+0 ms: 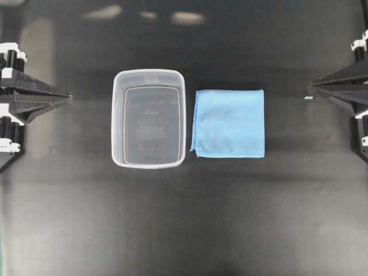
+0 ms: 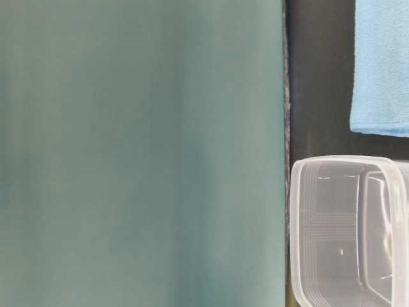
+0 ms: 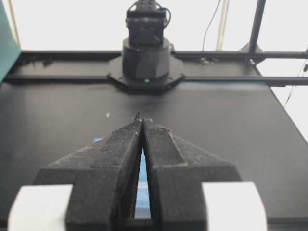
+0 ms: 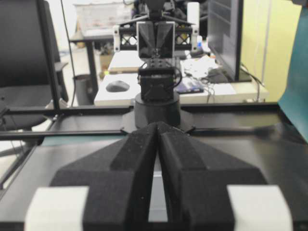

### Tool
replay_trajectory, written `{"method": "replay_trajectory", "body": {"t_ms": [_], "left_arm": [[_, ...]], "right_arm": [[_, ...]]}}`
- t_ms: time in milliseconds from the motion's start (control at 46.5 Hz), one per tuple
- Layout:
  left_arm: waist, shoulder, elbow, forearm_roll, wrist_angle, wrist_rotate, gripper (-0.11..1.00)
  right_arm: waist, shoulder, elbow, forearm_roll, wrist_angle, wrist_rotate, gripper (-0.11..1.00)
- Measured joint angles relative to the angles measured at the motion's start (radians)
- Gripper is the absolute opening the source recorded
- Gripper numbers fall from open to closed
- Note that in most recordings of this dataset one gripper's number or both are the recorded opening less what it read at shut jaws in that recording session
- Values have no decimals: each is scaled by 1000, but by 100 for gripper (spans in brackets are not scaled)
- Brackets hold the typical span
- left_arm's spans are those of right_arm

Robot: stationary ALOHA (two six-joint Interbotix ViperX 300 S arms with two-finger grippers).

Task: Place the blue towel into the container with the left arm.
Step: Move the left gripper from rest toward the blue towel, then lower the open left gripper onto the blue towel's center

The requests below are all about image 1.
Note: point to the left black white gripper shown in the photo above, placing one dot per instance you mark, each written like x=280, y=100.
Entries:
x=20, y=109

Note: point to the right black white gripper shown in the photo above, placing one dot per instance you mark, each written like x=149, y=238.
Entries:
x=348, y=89

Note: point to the clear plastic container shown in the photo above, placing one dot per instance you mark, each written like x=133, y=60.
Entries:
x=148, y=123

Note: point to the blue folded towel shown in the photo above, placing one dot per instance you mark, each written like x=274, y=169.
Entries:
x=229, y=124

